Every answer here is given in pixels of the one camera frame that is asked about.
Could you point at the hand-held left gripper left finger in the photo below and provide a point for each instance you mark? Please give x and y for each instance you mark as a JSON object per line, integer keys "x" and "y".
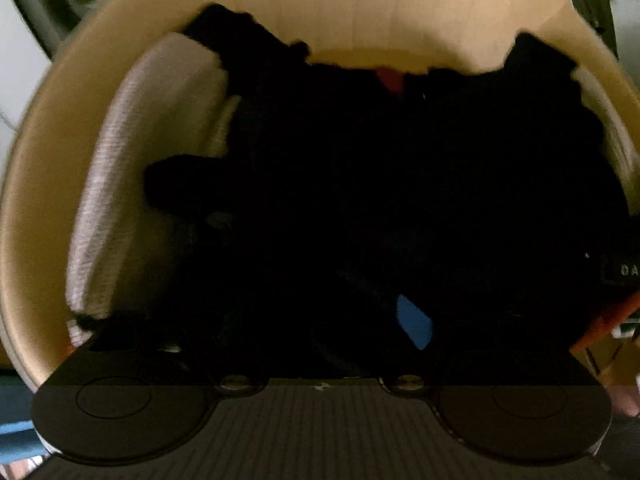
{"x": 227, "y": 367}

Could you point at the beige laundry basket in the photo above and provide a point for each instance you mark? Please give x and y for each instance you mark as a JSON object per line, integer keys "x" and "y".
{"x": 50, "y": 160}

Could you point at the red cloth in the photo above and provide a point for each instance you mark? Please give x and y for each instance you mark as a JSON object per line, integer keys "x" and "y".
{"x": 390, "y": 80}

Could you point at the black top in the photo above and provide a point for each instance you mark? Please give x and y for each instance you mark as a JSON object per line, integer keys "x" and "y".
{"x": 375, "y": 170}

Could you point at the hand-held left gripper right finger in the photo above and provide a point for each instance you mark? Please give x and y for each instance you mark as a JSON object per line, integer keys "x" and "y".
{"x": 412, "y": 322}

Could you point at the orange object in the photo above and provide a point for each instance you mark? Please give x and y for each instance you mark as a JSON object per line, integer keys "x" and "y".
{"x": 615, "y": 317}

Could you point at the white ribbed knit garment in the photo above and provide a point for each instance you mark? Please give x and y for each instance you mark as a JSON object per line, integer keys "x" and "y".
{"x": 140, "y": 160}

